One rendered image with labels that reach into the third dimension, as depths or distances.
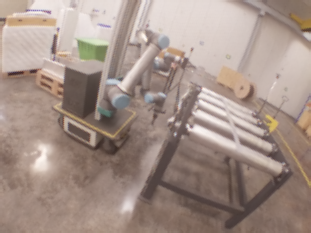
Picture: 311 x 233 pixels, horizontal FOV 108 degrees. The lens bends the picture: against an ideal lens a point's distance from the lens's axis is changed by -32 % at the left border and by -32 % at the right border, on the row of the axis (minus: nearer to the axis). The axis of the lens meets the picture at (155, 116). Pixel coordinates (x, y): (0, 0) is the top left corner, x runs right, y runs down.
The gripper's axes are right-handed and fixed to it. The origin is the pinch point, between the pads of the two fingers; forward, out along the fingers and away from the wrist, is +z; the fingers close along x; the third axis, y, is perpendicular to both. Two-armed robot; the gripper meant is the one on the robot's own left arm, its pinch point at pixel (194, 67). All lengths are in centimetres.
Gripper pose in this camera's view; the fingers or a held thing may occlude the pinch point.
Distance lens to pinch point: 178.4
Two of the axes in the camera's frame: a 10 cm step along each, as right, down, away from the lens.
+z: 9.0, 4.0, -1.4
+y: 3.0, -3.8, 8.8
